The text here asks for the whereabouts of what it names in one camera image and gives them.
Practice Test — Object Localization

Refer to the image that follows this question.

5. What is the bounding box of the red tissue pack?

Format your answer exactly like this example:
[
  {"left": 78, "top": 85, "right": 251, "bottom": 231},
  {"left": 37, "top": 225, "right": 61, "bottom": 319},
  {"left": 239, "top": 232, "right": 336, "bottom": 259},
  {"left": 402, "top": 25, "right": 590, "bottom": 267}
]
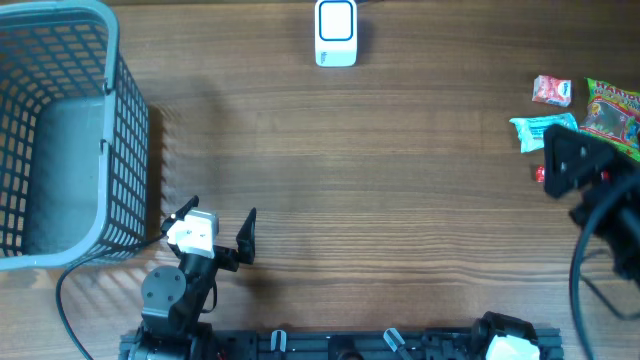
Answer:
[{"left": 532, "top": 75, "right": 572, "bottom": 107}]

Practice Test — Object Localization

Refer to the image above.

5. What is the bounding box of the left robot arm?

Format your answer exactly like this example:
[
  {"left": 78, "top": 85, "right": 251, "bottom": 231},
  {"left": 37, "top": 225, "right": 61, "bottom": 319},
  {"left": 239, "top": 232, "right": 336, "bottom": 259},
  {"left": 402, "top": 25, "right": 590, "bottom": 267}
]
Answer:
[{"left": 119, "top": 196, "right": 257, "bottom": 360}]

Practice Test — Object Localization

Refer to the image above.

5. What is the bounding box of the teal wet wipes pack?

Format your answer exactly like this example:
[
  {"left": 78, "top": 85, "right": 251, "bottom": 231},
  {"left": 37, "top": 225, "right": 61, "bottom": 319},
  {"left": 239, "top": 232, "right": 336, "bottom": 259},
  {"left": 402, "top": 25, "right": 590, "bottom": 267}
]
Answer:
[{"left": 509, "top": 113, "right": 578, "bottom": 153}]

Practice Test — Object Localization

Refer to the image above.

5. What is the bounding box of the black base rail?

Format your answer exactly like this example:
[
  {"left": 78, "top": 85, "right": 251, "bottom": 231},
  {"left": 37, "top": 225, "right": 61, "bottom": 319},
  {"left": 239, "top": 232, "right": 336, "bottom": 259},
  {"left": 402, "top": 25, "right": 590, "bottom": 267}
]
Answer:
[{"left": 196, "top": 328, "right": 564, "bottom": 360}]

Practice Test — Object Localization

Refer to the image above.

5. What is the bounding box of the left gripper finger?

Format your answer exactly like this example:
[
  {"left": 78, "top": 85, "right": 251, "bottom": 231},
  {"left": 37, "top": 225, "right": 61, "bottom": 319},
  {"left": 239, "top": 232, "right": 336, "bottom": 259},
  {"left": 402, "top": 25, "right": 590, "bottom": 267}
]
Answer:
[
  {"left": 160, "top": 195, "right": 199, "bottom": 230},
  {"left": 236, "top": 208, "right": 257, "bottom": 265}
]

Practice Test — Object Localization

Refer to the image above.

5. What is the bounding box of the red coffee stick sachet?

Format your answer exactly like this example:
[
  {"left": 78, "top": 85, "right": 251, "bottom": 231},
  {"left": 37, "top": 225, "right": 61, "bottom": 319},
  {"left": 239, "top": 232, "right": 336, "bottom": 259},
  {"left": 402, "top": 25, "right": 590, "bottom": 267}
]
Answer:
[{"left": 535, "top": 165, "right": 545, "bottom": 183}]

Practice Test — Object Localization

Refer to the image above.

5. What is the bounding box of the Haribo gummy candy bag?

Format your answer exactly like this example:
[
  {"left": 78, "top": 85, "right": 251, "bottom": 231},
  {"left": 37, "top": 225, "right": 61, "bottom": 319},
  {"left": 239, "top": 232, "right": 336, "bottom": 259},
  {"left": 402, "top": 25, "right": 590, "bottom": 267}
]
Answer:
[{"left": 579, "top": 78, "right": 639, "bottom": 161}]

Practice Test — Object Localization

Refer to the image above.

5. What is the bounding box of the grey plastic shopping basket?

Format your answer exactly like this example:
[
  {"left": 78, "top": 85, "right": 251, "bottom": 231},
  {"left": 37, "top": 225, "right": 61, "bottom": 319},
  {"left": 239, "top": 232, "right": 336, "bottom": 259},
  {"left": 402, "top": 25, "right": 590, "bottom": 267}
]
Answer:
[{"left": 1, "top": 1, "right": 150, "bottom": 271}]

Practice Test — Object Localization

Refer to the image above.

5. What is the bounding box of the white barcode scanner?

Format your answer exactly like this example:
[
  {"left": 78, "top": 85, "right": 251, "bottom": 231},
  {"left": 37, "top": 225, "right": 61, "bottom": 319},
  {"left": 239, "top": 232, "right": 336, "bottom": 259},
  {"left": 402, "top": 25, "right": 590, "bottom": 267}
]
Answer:
[{"left": 314, "top": 0, "right": 358, "bottom": 67}]

